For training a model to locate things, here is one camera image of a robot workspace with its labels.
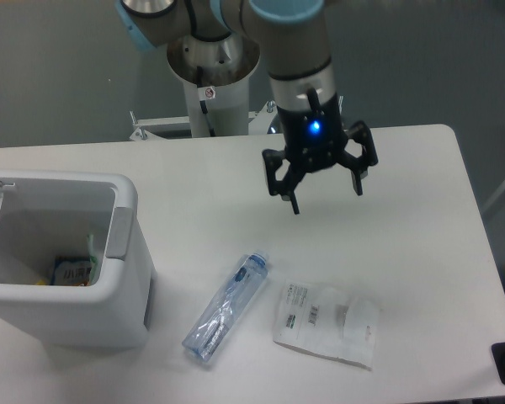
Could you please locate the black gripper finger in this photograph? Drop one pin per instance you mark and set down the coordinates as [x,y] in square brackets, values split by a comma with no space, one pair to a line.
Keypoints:
[360,134]
[284,187]

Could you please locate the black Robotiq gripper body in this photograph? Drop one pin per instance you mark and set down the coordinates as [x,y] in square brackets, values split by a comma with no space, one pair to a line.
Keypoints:
[314,138]

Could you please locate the white plastic packaging bag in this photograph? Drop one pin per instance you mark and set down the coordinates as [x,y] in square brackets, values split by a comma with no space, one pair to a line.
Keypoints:
[324,321]

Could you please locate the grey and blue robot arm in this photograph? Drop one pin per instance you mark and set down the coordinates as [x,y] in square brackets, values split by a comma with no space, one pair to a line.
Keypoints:
[291,36]

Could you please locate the white open trash can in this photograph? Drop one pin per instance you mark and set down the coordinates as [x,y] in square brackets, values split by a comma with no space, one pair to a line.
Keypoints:
[45,215]

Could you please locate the crushed clear plastic bottle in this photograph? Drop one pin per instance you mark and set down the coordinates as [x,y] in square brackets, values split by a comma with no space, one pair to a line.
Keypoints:
[226,307]

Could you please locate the snack wrapper in bin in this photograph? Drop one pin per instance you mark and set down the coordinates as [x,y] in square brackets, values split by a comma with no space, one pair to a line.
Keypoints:
[71,271]

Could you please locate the white pedestal base frame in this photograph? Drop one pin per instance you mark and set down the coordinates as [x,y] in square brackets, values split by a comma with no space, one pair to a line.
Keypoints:
[263,121]

